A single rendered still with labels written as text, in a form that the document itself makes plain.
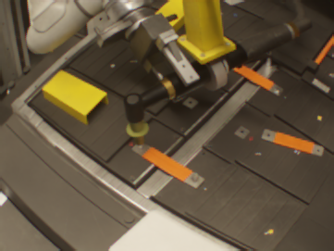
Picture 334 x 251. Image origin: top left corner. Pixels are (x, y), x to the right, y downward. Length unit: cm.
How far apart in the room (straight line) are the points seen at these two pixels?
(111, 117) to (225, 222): 34
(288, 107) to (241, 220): 29
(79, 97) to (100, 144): 12
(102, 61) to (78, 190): 44
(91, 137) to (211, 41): 32
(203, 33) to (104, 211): 35
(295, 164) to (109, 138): 37
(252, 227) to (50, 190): 37
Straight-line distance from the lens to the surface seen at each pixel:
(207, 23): 107
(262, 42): 122
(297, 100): 127
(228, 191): 112
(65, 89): 130
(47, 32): 123
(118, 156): 120
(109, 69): 136
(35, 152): 110
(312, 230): 106
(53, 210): 102
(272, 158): 116
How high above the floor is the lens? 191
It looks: 49 degrees down
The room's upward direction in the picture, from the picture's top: 7 degrees counter-clockwise
